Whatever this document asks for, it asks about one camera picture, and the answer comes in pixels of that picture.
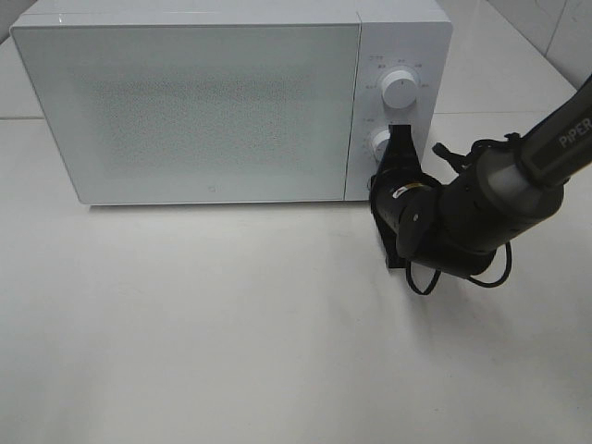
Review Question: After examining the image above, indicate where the upper white power knob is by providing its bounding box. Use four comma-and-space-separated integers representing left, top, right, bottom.
379, 66, 420, 110

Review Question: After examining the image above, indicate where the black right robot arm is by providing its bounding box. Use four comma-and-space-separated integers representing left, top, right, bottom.
369, 80, 591, 294

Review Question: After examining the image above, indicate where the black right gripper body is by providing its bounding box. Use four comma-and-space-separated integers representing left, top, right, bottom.
370, 166, 438, 241

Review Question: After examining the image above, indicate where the white microwave oven body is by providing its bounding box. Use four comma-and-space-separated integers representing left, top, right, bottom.
10, 1, 452, 204

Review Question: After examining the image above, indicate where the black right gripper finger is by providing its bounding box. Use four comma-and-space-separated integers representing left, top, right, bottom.
377, 227, 407, 269
377, 125, 422, 174

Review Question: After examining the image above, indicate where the white microwave door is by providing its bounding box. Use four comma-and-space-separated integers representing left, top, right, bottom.
14, 25, 359, 204

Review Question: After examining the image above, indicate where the white timer knob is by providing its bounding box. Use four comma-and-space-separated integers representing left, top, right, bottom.
368, 128, 390, 163

